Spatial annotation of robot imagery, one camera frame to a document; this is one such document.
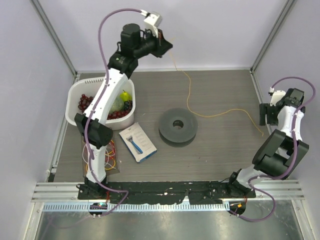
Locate razor in white box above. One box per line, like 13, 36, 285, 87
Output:
119, 122, 157, 164

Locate black mounting base plate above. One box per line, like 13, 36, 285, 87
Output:
76, 181, 256, 205

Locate aluminium rail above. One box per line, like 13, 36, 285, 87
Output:
31, 179, 305, 203

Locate clear tray of cables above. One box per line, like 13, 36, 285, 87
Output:
81, 137, 120, 177

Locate grey perforated cable spool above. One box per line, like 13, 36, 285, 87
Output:
158, 108, 199, 148

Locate white plastic basket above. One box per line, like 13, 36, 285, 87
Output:
65, 77, 136, 131

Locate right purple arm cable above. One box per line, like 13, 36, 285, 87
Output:
228, 76, 317, 222

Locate dark red grape bunch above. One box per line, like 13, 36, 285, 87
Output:
78, 94, 94, 113

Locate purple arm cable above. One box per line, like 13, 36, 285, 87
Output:
83, 8, 151, 217
228, 76, 317, 222

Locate yellow cable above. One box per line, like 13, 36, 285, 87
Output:
84, 139, 117, 171
167, 36, 265, 137

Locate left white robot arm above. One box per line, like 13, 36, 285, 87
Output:
74, 23, 173, 200

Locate red cable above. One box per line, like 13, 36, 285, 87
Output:
104, 139, 117, 161

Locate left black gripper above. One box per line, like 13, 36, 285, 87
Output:
133, 26, 173, 60

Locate white slotted cable duct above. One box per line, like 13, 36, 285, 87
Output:
42, 201, 230, 213

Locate red grape string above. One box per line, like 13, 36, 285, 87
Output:
106, 109, 130, 121

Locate green netted melon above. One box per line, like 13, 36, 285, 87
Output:
109, 96, 124, 114

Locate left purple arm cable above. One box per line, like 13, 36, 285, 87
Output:
83, 8, 151, 217

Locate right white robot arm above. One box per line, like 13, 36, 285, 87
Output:
225, 88, 304, 198

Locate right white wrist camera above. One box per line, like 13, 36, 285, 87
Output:
268, 87, 286, 106

